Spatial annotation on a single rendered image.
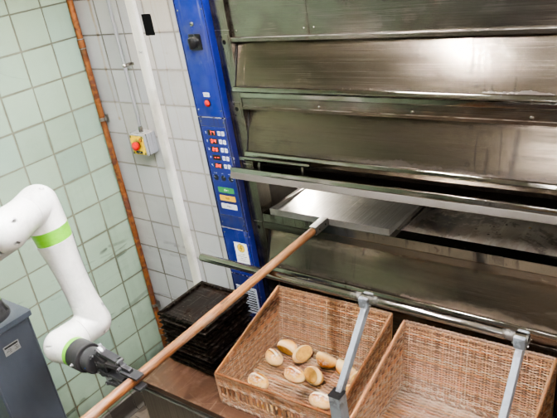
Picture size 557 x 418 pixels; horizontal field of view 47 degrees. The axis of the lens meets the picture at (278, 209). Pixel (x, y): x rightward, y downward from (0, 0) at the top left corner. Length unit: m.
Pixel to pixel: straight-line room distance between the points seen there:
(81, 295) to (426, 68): 1.28
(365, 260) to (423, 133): 0.60
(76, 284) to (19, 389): 0.52
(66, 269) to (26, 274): 1.01
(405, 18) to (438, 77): 0.20
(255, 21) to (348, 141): 0.55
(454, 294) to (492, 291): 0.14
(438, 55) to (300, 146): 0.64
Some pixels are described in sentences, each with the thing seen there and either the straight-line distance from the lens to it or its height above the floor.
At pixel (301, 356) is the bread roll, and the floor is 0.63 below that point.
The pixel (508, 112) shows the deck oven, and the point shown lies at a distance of 1.99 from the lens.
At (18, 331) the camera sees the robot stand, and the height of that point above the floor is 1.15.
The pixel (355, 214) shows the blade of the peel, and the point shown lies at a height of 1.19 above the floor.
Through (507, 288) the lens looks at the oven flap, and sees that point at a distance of 2.26.
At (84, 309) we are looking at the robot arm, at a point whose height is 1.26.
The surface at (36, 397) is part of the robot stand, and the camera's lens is 2.51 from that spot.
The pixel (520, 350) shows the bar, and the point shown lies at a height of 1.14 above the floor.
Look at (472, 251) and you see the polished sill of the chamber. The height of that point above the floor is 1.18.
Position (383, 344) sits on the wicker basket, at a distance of 2.49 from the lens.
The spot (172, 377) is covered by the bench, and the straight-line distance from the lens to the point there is 2.85.
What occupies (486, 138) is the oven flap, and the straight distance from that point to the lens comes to 2.05.
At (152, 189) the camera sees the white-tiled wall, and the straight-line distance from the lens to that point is 3.11.
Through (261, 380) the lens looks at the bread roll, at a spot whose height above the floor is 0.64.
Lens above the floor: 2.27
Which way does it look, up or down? 24 degrees down
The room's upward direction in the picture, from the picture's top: 10 degrees counter-clockwise
